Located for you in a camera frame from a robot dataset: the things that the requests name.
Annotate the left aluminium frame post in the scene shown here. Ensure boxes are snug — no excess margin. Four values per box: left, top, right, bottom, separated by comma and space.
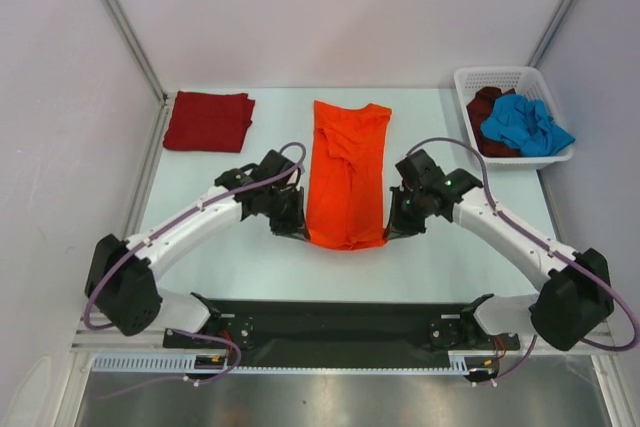
100, 0, 167, 104

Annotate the white plastic basket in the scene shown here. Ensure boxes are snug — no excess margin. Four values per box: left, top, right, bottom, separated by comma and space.
454, 66, 575, 170

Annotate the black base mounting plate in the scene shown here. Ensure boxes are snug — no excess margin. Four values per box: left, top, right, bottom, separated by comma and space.
162, 298, 521, 371

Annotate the folded dark red shirt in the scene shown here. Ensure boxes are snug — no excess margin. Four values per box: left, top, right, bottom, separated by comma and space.
163, 91, 255, 153

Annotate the right aluminium frame post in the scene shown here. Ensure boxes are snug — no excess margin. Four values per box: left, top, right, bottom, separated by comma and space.
527, 0, 577, 67

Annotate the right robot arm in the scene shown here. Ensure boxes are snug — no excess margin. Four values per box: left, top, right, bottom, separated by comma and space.
385, 150, 614, 351

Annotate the aluminium frame post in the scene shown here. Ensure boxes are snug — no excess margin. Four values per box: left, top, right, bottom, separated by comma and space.
100, 0, 167, 104
527, 0, 577, 67

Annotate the orange t shirt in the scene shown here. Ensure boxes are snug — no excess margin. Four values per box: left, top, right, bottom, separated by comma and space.
306, 100, 392, 251

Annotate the dark red shirt in basket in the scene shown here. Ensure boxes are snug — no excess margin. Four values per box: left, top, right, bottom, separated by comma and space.
466, 87, 520, 158

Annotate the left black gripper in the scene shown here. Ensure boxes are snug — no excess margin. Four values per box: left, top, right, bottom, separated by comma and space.
263, 186, 309, 242

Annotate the white slotted cable duct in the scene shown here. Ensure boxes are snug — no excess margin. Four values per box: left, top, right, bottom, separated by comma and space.
92, 352, 497, 375

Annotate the blue crumpled t shirt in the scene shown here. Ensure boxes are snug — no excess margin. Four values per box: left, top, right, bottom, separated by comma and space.
481, 94, 575, 157

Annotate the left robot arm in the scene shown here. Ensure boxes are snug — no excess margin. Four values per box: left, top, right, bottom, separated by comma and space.
83, 150, 310, 347

